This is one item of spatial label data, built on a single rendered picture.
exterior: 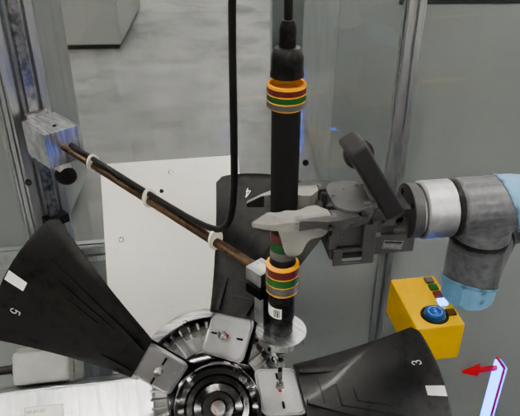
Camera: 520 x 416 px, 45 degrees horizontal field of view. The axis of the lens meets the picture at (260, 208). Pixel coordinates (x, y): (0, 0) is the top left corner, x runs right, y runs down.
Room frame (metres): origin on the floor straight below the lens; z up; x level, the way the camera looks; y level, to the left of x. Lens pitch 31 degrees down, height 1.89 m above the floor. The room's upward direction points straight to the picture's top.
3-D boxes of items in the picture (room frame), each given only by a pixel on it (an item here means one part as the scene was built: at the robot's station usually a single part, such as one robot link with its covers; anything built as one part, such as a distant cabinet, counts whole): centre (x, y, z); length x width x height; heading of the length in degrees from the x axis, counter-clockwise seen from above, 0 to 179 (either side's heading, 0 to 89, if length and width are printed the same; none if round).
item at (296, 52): (0.65, -0.03, 1.50); 0.04 x 0.04 x 0.46
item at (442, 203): (0.69, -0.22, 1.48); 0.08 x 0.05 x 0.08; 9
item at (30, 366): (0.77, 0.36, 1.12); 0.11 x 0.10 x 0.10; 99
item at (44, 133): (1.10, 0.40, 1.39); 0.10 x 0.07 x 0.08; 44
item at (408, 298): (1.00, -0.34, 1.02); 0.16 x 0.10 x 0.11; 9
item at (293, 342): (0.66, -0.02, 1.34); 0.09 x 0.07 x 0.10; 44
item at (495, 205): (0.70, -0.29, 1.48); 0.11 x 0.08 x 0.09; 99
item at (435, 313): (0.95, -0.35, 1.08); 0.04 x 0.04 x 0.02
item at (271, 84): (0.65, -0.03, 1.65); 0.04 x 0.04 x 0.03
